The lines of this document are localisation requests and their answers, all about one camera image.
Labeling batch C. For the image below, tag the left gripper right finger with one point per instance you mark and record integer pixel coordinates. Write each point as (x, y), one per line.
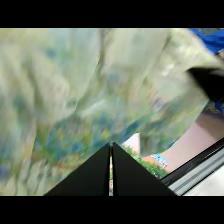
(133, 178)

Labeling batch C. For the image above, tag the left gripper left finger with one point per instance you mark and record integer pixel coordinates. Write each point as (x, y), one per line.
(91, 176)

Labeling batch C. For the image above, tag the green patterned shirt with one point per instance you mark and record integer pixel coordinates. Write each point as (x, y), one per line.
(83, 93)

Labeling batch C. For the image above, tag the bright blue garment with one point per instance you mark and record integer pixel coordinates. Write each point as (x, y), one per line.
(208, 38)

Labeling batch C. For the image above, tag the silver frame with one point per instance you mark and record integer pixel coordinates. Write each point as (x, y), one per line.
(203, 176)

